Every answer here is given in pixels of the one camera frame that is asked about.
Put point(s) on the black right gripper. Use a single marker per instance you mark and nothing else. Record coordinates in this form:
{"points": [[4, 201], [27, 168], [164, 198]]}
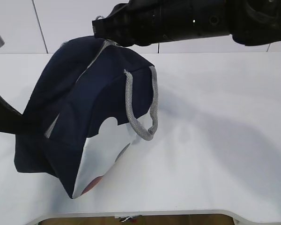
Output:
{"points": [[146, 22]]}

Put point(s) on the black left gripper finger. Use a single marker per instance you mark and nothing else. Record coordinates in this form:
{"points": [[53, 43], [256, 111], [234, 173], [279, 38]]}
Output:
{"points": [[11, 121]]}

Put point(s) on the navy blue lunch bag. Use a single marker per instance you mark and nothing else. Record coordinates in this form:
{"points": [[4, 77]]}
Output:
{"points": [[91, 102]]}

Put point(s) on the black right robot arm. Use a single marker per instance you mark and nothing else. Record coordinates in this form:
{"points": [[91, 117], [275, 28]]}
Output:
{"points": [[249, 22]]}

